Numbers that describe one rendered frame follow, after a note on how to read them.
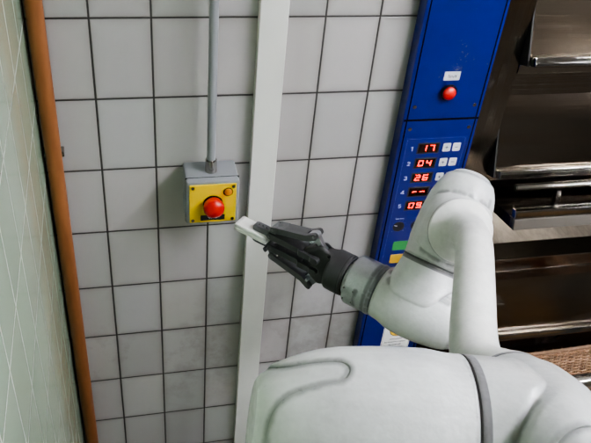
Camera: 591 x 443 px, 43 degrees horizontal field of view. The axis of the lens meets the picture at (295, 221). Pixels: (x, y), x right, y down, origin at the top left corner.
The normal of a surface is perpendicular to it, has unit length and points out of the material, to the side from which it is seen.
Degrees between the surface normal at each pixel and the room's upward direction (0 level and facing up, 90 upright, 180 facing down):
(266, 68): 90
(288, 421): 40
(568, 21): 70
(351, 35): 90
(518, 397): 15
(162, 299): 90
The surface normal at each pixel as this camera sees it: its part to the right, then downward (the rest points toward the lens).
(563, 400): -0.02, -0.89
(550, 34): 0.23, 0.32
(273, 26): 0.21, 0.62
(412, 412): 0.08, -0.39
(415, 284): -0.37, -0.19
